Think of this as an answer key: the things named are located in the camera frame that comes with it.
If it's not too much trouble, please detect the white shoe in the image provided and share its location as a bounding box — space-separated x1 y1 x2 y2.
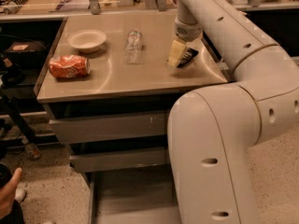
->
15 188 27 203

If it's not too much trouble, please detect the grey drawer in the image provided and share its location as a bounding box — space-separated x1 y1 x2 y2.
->
70 147 169 173
88 164 181 224
50 111 168 144

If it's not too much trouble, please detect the grey top drawer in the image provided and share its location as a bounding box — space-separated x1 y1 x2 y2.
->
50 111 168 144

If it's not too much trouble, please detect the grey bottom drawer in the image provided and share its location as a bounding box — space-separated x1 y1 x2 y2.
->
88 164 181 224

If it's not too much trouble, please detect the black tripod stand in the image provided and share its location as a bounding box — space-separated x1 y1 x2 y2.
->
0 53 36 143

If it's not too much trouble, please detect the grey drawer cabinet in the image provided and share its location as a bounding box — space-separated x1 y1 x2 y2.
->
33 10 231 224

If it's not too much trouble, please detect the black bag with label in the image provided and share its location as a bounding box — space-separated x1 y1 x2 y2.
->
4 41 47 69

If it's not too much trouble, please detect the white paper bowl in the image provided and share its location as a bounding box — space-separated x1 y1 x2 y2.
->
67 30 107 54

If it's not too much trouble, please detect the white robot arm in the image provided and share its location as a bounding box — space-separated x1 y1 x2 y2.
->
167 0 299 224

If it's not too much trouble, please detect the clear plastic water bottle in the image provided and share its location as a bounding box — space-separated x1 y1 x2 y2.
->
124 29 143 64

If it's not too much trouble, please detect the bottle on floor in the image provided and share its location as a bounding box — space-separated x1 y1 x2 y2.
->
23 141 42 160

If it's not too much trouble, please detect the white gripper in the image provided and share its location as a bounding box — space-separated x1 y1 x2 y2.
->
167 16 203 67

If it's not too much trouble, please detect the crushed orange soda can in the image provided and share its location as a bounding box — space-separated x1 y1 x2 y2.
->
48 55 91 78

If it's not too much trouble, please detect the grey middle drawer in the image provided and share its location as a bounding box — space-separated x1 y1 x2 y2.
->
70 147 169 173

